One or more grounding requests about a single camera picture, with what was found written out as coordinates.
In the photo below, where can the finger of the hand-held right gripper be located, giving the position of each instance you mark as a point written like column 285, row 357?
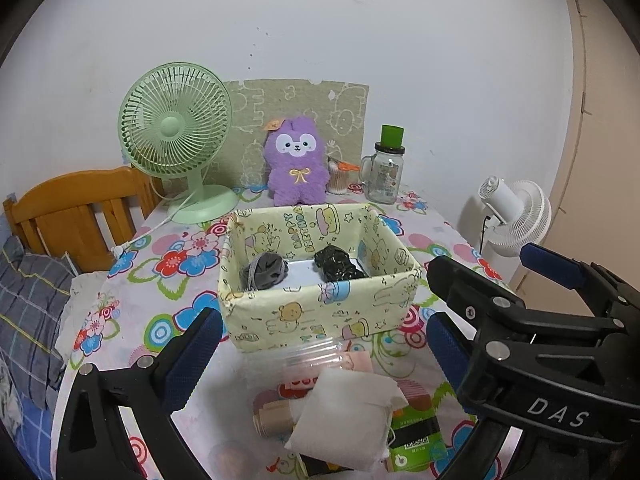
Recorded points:
column 465, row 285
column 550, row 260

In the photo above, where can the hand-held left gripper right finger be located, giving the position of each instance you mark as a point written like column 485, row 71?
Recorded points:
column 445, row 355

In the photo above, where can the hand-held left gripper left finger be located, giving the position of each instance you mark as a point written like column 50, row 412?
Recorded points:
column 192, row 355

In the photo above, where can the pink striped packet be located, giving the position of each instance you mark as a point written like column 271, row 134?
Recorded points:
column 412, row 392

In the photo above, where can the green label black sock pack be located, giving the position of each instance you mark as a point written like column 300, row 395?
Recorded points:
column 415, row 440

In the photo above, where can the beige brown socks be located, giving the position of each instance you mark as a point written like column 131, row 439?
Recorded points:
column 275, row 417

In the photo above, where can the pink red label packet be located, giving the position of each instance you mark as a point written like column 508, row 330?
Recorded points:
column 295, row 387

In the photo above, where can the cartoon print fabric box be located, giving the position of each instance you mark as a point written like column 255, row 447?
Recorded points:
column 300, row 320

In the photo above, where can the white cloth packet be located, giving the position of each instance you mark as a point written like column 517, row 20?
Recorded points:
column 345, row 420

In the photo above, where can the clear bag of pink cloth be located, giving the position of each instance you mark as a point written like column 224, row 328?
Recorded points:
column 320, row 360

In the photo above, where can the black packet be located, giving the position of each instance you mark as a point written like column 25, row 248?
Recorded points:
column 325, row 466

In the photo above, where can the white standing fan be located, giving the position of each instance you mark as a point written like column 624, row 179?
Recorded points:
column 525, row 210

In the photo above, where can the grey rolled socks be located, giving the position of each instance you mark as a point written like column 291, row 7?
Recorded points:
column 265, row 272

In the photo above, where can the beige door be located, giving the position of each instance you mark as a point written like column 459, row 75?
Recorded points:
column 600, row 160

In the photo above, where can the white bed cloth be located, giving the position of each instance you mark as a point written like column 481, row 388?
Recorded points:
column 80, row 295

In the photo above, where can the black rolled socks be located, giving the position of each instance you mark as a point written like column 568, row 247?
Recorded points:
column 335, row 262

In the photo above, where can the glass mug jar green lid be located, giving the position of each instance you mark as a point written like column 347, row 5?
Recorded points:
column 384, row 180

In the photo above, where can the cotton swab jar orange lid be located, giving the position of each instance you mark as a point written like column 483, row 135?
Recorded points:
column 337, row 180

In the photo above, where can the blue plaid pillow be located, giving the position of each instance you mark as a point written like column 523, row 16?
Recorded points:
column 30, row 300

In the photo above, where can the blue checked bedsheet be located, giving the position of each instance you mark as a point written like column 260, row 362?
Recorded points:
column 20, row 435

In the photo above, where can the purple plush toy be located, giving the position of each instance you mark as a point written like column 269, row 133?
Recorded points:
column 295, row 180

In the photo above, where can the wooden chair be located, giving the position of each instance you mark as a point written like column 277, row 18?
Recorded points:
column 60, row 200

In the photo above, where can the green desk fan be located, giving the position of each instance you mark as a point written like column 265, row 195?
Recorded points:
column 172, row 125

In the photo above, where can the cartoon print foam board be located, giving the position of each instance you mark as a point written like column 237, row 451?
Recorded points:
column 250, row 105

